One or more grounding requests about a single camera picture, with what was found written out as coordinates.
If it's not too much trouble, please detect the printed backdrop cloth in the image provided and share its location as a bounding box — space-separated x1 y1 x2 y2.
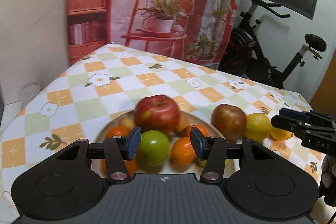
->
67 0 240 66

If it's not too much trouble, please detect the green apple front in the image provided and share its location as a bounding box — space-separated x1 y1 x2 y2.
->
136 130 170 166

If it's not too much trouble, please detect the dark red apple rear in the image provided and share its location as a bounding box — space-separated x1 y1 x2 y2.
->
211 104 247 140

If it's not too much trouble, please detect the large dark red apple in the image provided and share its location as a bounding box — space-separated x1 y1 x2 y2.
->
133 94 180 134

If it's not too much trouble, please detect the yellow orange right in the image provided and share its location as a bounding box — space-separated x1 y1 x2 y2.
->
269 127 293 141

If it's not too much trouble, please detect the black exercise bike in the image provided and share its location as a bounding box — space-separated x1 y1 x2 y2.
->
217 0 328 89

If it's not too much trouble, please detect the yellow orange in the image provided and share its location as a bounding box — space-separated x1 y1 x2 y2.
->
269 127 293 141
244 113 272 141

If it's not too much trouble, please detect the yellow orange left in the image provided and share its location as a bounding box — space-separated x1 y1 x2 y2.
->
244 113 272 141

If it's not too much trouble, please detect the small tangerine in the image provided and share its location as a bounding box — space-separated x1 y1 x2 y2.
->
170 137 196 166
100 159 138 177
182 124 209 138
105 126 130 139

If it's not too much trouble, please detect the small tangerine left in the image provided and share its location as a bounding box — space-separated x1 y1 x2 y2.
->
100 159 138 177

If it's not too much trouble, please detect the cream ceramic bowl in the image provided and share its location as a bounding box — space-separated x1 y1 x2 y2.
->
92 110 236 178

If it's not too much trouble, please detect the small tan round fruit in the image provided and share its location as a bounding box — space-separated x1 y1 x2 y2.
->
119 118 135 131

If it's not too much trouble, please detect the small tangerine front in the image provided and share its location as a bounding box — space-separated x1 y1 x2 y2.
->
105 126 130 139

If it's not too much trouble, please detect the small tangerine right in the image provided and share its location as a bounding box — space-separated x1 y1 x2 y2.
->
182 124 209 138

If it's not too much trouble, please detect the checkered floral tablecloth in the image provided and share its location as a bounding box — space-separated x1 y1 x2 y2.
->
0 43 322 219

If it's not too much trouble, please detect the small tangerine middle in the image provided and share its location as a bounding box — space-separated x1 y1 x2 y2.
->
170 137 196 166

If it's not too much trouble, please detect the gloved right hand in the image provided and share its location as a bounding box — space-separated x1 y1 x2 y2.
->
319 155 336 207

